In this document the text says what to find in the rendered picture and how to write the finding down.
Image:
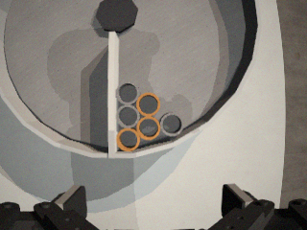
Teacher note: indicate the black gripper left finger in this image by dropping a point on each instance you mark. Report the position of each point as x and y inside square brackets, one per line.
[41, 218]

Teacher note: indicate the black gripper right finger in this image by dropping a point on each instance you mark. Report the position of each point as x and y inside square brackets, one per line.
[256, 214]

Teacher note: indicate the grey metal ring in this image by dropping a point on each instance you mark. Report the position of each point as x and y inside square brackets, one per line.
[121, 86]
[118, 116]
[180, 128]

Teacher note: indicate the bronze ring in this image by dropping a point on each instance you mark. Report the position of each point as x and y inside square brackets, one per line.
[145, 95]
[121, 145]
[145, 136]

